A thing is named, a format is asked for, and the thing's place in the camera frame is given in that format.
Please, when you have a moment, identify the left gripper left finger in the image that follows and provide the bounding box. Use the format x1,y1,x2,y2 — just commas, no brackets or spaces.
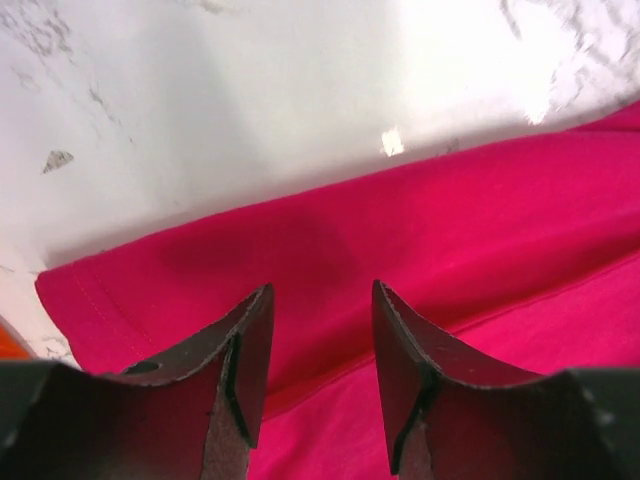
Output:
1,285,274,479

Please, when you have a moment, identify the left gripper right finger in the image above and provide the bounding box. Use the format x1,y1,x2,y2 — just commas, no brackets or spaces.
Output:
372,281,639,479

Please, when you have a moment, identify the red t shirt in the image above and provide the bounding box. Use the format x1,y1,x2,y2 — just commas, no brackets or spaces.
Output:
35,105,639,479

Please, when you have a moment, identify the orange folded t shirt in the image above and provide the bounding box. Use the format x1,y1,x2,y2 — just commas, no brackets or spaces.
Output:
0,319,31,360

